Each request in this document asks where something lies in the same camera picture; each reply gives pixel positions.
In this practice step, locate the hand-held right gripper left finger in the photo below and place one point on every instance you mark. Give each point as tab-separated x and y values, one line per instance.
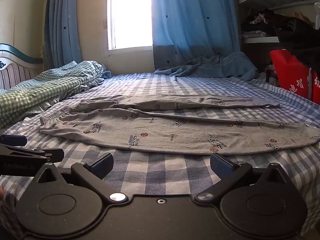
101	164

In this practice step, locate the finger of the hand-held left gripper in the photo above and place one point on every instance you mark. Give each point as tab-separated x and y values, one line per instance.
53	155
15	140

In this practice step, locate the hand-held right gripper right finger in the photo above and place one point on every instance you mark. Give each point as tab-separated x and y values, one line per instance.
220	164

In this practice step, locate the grey printed t-shirt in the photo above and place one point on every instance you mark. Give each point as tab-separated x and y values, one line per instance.
162	135

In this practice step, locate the green checked quilt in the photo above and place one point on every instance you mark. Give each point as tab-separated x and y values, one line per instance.
37	90

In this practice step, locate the blue checked bed sheet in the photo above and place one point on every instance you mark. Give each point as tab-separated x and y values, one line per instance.
162	166

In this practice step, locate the striped bed headboard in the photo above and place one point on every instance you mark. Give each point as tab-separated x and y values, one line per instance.
15	72

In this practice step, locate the crumpled blue cloth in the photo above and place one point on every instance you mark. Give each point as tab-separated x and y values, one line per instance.
212	66

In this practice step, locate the crumpled clothes heap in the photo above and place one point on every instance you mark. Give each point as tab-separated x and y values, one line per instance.
271	73

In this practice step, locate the red bag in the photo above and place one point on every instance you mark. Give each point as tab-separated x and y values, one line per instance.
290	72

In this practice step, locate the blue star curtain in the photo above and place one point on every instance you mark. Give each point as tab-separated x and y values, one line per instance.
62	30
195	17

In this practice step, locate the black garment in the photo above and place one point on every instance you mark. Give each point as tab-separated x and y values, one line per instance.
307	52

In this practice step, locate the dark clothes pile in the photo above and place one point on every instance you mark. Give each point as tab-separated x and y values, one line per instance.
265	21

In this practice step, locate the bright window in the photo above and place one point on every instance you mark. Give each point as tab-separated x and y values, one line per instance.
130	12

